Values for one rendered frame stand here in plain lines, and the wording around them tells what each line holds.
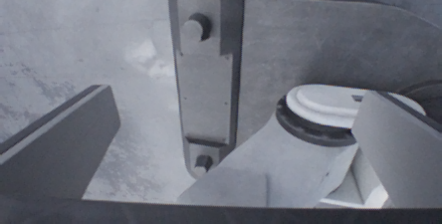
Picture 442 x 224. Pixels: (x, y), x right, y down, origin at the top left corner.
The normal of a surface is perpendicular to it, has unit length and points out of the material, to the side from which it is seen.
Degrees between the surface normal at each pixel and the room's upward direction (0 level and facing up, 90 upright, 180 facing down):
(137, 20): 0
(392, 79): 0
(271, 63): 0
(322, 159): 90
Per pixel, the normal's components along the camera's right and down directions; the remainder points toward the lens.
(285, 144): 0.01, -0.86
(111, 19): -0.23, 0.50
